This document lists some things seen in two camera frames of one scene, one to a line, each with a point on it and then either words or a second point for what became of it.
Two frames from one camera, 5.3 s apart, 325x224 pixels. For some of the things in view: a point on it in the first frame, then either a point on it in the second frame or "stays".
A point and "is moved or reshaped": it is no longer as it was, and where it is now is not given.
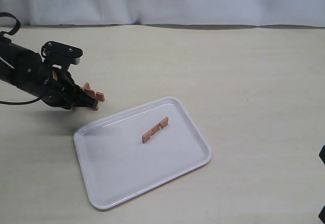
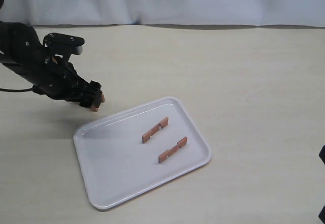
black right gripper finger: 322,154 stays
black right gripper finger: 321,215 stays
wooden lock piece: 163,123 stays
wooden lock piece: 100,96 is moved or reshaped
